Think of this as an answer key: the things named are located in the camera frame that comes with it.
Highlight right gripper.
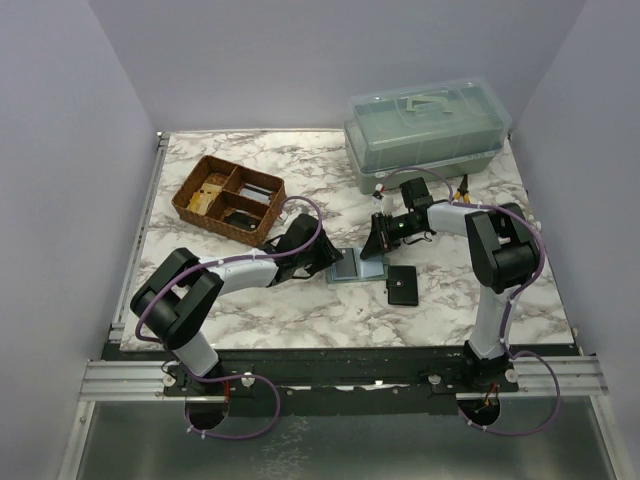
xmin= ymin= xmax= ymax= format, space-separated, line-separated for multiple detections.
xmin=360 ymin=212 xmax=421 ymax=259

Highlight green card holder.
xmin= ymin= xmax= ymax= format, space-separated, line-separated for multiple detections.
xmin=326 ymin=247 xmax=389 ymax=284

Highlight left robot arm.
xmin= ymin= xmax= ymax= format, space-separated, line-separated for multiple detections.
xmin=130 ymin=214 xmax=343 ymax=395

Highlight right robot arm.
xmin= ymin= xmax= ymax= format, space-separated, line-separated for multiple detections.
xmin=360 ymin=177 xmax=545 ymax=392

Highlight black card holder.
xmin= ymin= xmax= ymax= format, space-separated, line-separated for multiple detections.
xmin=386 ymin=265 xmax=419 ymax=307

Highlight woven brown basket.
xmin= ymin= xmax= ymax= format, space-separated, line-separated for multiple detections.
xmin=171 ymin=155 xmax=286 ymax=246

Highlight translucent green storage box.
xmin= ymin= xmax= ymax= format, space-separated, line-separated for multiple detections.
xmin=343 ymin=77 xmax=512 ymax=194

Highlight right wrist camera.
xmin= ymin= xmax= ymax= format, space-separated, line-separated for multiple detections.
xmin=372 ymin=183 xmax=393 ymax=215

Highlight yellow handled pliers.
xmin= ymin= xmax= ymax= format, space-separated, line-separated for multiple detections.
xmin=453 ymin=174 xmax=471 ymax=204

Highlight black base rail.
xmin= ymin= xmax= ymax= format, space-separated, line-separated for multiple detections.
xmin=81 ymin=345 xmax=599 ymax=418

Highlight aluminium frame rail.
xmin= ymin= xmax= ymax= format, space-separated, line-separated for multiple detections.
xmin=106 ymin=132 xmax=171 ymax=344

